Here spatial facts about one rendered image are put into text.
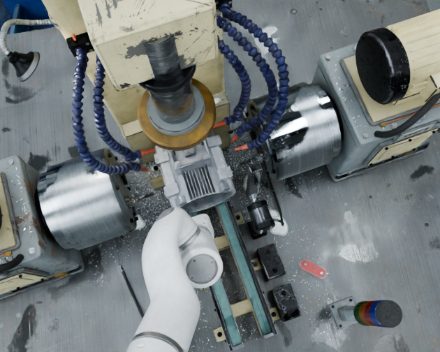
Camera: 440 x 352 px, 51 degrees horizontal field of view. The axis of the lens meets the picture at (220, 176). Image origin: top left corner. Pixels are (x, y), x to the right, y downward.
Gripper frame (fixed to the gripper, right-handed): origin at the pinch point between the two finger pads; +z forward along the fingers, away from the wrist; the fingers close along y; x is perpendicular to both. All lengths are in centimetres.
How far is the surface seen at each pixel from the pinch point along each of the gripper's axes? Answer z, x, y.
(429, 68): -11, 19, 65
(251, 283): 9.2, -27.8, 10.9
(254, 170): -8.0, 8.8, 18.9
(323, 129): 4.3, 9.9, 41.7
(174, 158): 10.8, 14.1, 1.8
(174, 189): 10.7, 6.0, -1.0
